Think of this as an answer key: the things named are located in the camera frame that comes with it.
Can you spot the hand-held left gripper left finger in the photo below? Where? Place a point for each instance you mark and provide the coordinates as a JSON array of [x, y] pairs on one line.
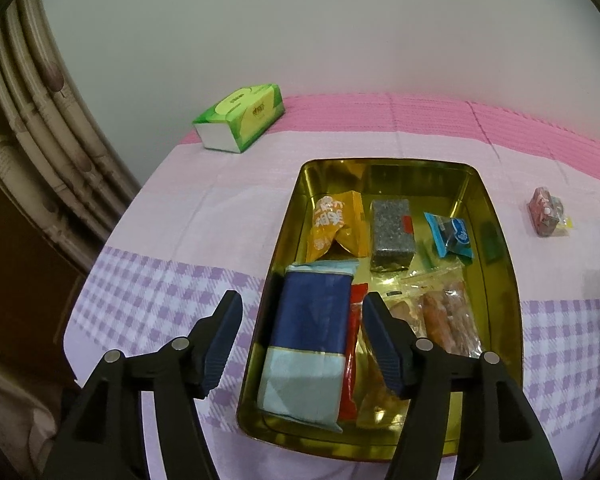
[[225, 340]]

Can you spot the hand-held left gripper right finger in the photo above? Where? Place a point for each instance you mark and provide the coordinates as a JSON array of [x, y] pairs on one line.
[[380, 340]]

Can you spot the red snack packet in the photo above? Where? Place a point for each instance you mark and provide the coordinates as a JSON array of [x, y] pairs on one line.
[[352, 360]]

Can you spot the clear pastry packet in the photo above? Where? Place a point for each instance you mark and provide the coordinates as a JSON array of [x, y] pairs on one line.
[[450, 320]]

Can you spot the blue tissue pack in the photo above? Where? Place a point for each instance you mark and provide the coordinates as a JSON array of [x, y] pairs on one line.
[[310, 320]]

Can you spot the grey sesame block packet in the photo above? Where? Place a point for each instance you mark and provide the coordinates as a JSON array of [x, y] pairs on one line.
[[390, 235]]

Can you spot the blue candy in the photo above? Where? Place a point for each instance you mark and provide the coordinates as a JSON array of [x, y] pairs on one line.
[[452, 235]]

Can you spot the orange snack packet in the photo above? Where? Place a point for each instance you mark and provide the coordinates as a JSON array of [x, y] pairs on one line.
[[330, 220]]

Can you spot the gold tin box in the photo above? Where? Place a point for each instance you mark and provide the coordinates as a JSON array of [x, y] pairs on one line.
[[330, 180]]

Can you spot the pink and purple checked tablecloth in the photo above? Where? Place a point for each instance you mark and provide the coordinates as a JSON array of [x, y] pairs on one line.
[[205, 210]]

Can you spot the red and yellow candy packet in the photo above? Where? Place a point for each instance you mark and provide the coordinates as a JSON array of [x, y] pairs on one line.
[[545, 210]]

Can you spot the brown wooden cabinet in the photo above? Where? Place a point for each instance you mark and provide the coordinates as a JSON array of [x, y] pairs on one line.
[[20, 285]]

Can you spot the green tissue box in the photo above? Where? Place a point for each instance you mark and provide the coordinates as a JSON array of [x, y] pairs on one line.
[[240, 115]]

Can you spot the pale beige cloth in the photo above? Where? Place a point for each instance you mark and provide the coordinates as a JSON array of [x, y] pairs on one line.
[[10, 410]]

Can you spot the beige patterned curtain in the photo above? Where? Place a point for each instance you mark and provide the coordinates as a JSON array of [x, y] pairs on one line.
[[30, 110]]

